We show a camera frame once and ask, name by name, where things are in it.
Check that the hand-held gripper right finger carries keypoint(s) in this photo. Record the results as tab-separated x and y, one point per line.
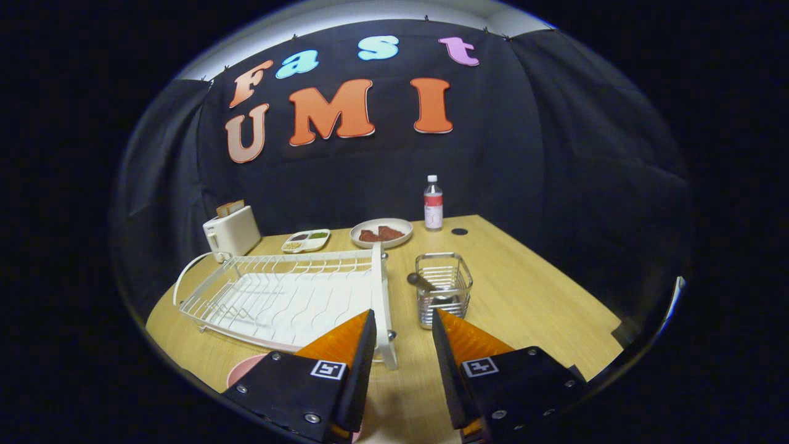
450	376

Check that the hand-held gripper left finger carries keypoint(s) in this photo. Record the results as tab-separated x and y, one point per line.
360	376

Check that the pink plate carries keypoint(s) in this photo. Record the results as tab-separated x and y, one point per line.
243	370

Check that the white divided dish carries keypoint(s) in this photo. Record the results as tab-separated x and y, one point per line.
311	243

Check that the beige plate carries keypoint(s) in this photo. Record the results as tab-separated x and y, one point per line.
382	222

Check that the white drip tray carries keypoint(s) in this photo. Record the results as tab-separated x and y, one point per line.
290	308

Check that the red meat piece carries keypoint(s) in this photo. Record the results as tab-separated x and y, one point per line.
391	233
368	235

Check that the clear plastic bottle red label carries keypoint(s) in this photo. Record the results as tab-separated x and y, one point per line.
433	209

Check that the white toaster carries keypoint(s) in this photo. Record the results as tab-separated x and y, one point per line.
237	234

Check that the brown toast slice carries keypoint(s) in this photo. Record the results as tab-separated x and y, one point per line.
236	206
222	209

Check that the black backdrop cloth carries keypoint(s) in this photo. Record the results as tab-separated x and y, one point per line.
493	154

